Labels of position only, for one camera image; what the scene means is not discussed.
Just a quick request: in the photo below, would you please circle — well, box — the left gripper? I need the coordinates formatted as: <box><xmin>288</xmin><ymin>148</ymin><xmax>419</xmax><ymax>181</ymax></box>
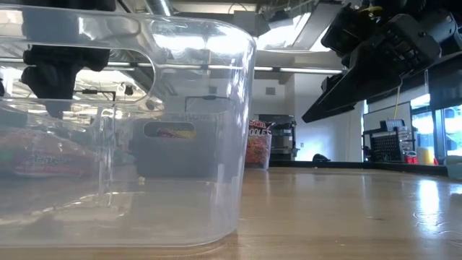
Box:
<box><xmin>19</xmin><ymin>45</ymin><xmax>111</xmax><ymax>99</ymax></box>

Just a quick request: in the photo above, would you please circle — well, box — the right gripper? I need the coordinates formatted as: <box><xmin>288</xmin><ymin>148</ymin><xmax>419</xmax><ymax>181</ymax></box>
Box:
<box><xmin>301</xmin><ymin>14</ymin><xmax>443</xmax><ymax>124</ymax></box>

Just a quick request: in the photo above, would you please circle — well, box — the black fire noodle pack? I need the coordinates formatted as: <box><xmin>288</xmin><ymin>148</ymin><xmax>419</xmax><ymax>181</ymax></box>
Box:
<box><xmin>247</xmin><ymin>118</ymin><xmax>272</xmax><ymax>169</ymax></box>

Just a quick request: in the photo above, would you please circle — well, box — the ceiling strip light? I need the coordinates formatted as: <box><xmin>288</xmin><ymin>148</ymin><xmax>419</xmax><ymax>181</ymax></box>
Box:
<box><xmin>252</xmin><ymin>66</ymin><xmax>344</xmax><ymax>75</ymax></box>

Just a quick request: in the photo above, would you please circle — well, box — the black pegboard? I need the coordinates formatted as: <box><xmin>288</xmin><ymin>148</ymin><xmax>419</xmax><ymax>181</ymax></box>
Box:
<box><xmin>370</xmin><ymin>133</ymin><xmax>412</xmax><ymax>163</ymax></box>

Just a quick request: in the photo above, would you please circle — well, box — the black and silver appliance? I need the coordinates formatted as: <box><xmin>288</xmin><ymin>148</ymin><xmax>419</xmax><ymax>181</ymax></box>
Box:
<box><xmin>258</xmin><ymin>113</ymin><xmax>300</xmax><ymax>162</ymax></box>

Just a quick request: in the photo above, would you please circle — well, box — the clear plastic bin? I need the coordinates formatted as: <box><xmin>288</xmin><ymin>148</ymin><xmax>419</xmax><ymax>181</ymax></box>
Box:
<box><xmin>0</xmin><ymin>3</ymin><xmax>257</xmax><ymax>248</ymax></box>
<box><xmin>245</xmin><ymin>118</ymin><xmax>274</xmax><ymax>171</ymax></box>

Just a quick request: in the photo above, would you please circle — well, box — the dark grey plastic bin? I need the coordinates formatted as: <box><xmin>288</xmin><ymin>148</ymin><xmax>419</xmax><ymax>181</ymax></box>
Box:
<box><xmin>129</xmin><ymin>108</ymin><xmax>250</xmax><ymax>180</ymax></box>

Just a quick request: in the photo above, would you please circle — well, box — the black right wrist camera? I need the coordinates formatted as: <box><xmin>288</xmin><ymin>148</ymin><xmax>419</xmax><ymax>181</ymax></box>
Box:
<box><xmin>320</xmin><ymin>5</ymin><xmax>366</xmax><ymax>57</ymax></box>

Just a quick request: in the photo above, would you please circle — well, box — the yellow cable plug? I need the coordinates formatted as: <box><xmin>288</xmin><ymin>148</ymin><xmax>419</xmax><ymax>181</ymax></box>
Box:
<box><xmin>360</xmin><ymin>4</ymin><xmax>383</xmax><ymax>15</ymax></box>

